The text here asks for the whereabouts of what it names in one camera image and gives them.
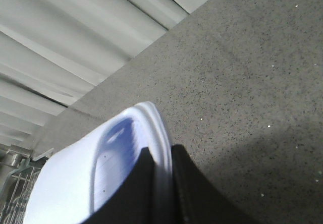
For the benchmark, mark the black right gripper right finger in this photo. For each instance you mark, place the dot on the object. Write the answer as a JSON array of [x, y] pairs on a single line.
[[196, 199]]

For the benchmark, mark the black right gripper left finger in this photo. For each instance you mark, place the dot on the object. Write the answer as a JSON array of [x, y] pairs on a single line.
[[132, 202]]

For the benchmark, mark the light blue slipper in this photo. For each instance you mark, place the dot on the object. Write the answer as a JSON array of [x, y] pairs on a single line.
[[76, 181]]

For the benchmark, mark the pale green curtain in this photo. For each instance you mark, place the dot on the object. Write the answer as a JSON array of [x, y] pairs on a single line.
[[53, 52]]

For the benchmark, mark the metal wire rack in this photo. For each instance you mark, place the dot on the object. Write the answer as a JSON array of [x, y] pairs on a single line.
[[20, 168]]

